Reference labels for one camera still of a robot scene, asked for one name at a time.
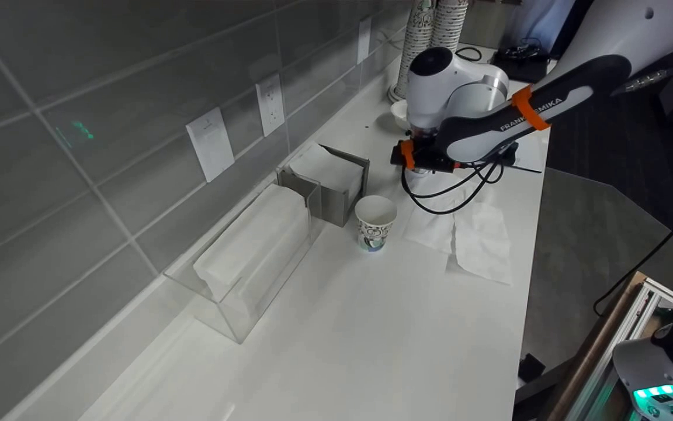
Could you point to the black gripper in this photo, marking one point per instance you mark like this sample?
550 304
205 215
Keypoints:
434 152

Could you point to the white black Franka robot arm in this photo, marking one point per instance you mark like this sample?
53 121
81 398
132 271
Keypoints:
462 95

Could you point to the white bowl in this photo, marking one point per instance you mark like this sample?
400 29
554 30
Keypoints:
399 114

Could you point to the open patterned paper cup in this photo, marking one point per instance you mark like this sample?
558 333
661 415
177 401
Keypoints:
374 224

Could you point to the grey napkin box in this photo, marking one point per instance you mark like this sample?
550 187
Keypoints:
329 182

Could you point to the black bag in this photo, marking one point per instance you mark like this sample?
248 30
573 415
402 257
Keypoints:
523 60

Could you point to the tall paper cup stack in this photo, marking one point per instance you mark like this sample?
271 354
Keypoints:
448 21

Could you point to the pale blue cloth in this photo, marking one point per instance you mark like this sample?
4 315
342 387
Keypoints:
538 21

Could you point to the clear paper towel dispenser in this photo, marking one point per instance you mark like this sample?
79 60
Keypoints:
256 248

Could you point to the grey device with green light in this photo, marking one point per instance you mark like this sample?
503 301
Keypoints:
661 374

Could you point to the white wall outlet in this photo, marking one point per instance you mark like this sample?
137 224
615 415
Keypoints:
212 142
270 102

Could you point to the wooden frame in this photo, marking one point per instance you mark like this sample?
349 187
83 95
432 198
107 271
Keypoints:
594 352

